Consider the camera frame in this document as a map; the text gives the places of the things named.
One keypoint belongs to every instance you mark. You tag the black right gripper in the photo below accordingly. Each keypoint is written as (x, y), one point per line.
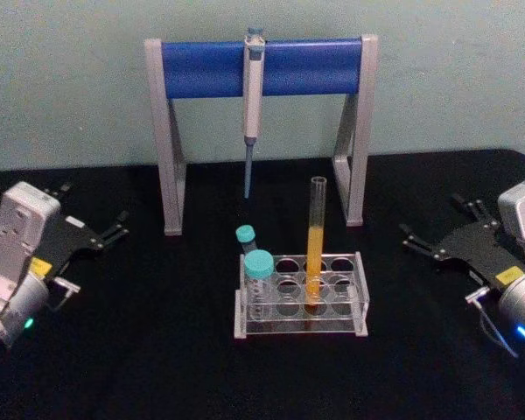
(481, 251)

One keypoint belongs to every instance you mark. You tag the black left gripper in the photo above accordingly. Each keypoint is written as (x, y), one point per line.
(72, 238)

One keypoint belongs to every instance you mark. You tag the glass tube with orange liquid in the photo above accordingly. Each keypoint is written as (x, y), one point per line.
(315, 254)

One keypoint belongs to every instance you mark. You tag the clear acrylic tube rack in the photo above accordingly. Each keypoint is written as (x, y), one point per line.
(345, 326)

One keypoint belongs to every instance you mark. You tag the small tube with teal cap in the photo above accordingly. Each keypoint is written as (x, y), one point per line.
(245, 233)

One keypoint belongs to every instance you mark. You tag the large tube with teal cap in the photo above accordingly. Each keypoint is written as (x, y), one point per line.
(259, 263)

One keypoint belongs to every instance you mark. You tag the black table cloth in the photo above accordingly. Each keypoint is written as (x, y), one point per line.
(157, 376)

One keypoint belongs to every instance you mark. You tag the white pipette with blue tip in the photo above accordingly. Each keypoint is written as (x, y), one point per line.
(253, 105)

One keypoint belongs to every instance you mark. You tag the grey stand with blue bar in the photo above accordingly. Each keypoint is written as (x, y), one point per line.
(306, 65)

